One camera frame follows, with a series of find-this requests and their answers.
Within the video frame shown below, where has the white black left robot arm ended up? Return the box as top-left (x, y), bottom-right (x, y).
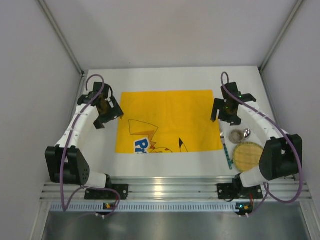
top-left (45, 82), bottom-right (124, 189)

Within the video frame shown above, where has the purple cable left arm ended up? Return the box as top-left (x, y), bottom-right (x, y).
top-left (59, 74), bottom-right (122, 218)

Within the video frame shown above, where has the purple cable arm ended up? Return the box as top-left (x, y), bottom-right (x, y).
top-left (59, 74), bottom-right (122, 218)
top-left (220, 71), bottom-right (304, 216)

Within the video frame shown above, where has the yellow printed cloth placemat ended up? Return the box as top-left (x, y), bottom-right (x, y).
top-left (115, 90), bottom-right (223, 154)

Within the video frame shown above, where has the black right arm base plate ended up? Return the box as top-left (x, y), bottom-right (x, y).
top-left (216, 183), bottom-right (264, 201)

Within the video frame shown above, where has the aluminium frame post left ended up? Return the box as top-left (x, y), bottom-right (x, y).
top-left (37, 0), bottom-right (86, 76)

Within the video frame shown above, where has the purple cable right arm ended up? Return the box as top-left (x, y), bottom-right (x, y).
top-left (220, 71), bottom-right (304, 216)

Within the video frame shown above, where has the round woven yellow plate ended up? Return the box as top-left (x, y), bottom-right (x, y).
top-left (232, 142), bottom-right (264, 173)

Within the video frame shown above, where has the aluminium frame post right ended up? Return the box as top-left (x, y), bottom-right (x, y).
top-left (258, 0), bottom-right (307, 72)

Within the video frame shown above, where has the aluminium frame post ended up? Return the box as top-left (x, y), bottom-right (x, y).
top-left (37, 0), bottom-right (86, 76)
top-left (258, 0), bottom-right (307, 72)

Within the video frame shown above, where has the fork with teal handle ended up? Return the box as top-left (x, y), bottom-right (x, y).
top-left (220, 129), bottom-right (233, 170)

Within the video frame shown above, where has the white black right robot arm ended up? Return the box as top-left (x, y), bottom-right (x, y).
top-left (211, 82), bottom-right (303, 201)

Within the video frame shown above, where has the slotted grey cable duct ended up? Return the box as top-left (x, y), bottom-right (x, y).
top-left (49, 202), bottom-right (253, 213)

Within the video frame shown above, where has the aluminium mounting rail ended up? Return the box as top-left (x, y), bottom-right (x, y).
top-left (40, 176), bottom-right (312, 201)

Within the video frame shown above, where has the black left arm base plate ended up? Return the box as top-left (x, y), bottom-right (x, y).
top-left (84, 183), bottom-right (129, 200)

